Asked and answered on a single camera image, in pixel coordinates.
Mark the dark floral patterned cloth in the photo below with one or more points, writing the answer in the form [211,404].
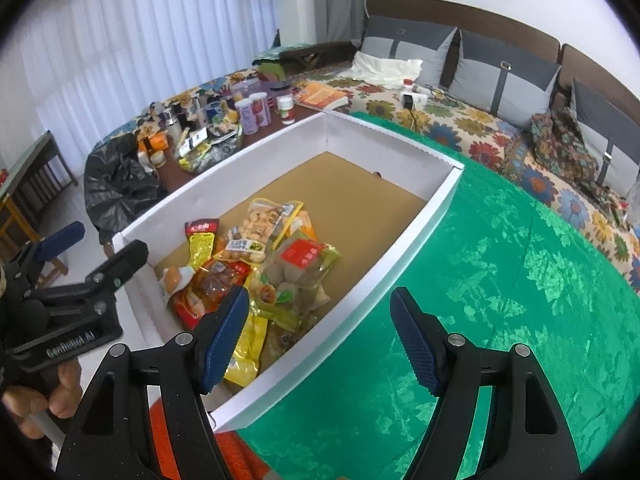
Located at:
[555,150]

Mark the brown fish snack packet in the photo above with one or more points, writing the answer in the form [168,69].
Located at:
[220,282]

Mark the white cardboard box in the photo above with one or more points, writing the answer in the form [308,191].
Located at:
[350,175]

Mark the floral bedsheet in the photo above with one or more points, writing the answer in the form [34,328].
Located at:
[390,110]

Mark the eyeglasses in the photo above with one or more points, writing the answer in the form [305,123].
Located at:
[440,96]

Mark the dark wooden side table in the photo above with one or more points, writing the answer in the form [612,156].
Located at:
[310,55]

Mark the orange book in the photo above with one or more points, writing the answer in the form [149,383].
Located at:
[320,96]

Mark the long yellow snack packet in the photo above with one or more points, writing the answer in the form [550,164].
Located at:
[202,250]

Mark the gold packet of brown balls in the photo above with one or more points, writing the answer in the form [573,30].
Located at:
[300,270]

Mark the pale wafer bar packet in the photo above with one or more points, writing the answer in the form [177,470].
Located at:
[285,340]

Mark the orange ribbed cloth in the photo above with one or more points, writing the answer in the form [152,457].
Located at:
[247,457]

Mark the black plastic bag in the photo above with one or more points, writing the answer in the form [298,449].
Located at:
[120,185]

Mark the red fish snack packet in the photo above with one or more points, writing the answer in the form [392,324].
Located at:
[187,310]

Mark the small white bottle red cap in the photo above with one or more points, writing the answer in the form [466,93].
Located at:
[410,91]

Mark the wooden chair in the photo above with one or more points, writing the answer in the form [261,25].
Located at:
[35,185]

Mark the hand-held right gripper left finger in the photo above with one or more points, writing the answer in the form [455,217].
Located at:
[225,340]

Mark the grey curtain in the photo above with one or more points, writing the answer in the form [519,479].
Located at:
[335,0]

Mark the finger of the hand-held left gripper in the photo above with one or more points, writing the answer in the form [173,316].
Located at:
[127,260]
[62,240]

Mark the white plastic bag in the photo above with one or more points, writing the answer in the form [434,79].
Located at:
[385,67]

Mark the white sheer curtain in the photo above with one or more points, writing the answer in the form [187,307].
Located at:
[150,35]

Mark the green patterned blanket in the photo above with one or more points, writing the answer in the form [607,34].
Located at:
[500,285]

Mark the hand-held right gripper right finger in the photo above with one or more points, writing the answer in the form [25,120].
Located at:
[417,345]

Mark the person's left hand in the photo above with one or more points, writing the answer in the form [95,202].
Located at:
[67,390]

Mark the group of cosmetic bottles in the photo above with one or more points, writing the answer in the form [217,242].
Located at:
[225,110]

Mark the yellow sausage packet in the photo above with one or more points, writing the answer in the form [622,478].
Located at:
[245,350]

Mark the orange ball snack packet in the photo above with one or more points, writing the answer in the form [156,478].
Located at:
[272,220]

